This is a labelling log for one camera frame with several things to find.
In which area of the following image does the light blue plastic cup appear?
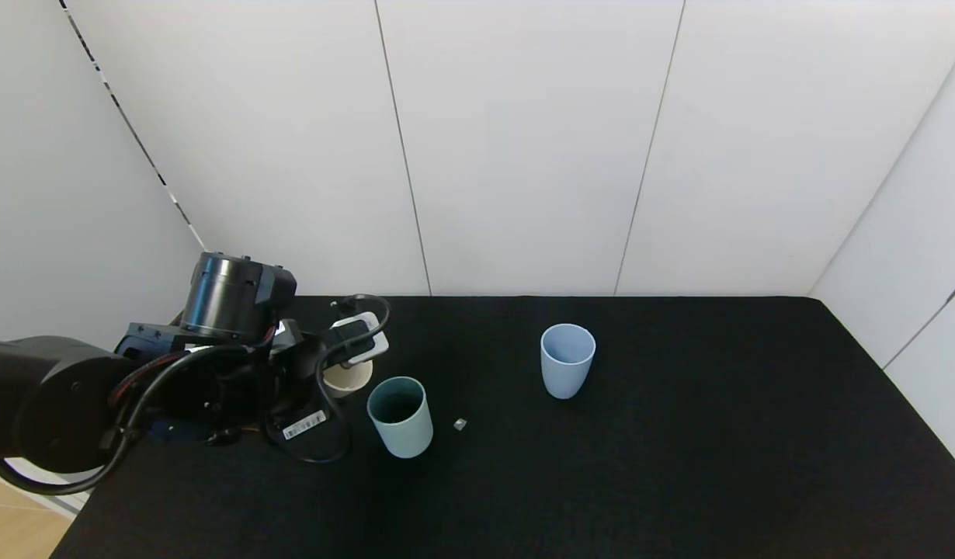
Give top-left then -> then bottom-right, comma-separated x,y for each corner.
540,323 -> 597,401

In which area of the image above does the white baseboard strip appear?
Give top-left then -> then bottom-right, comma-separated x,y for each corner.
0,464 -> 87,518

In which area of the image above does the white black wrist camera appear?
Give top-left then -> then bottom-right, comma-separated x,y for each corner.
328,311 -> 390,366

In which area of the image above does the teal plastic cup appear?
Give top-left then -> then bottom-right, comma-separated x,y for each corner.
366,377 -> 435,460

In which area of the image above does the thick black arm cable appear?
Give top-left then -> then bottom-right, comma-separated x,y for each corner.
0,345 -> 245,496

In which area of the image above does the beige plastic cup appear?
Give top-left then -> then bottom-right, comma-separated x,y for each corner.
322,359 -> 374,400

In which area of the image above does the thin black camera cable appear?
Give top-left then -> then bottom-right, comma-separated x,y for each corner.
262,293 -> 393,465

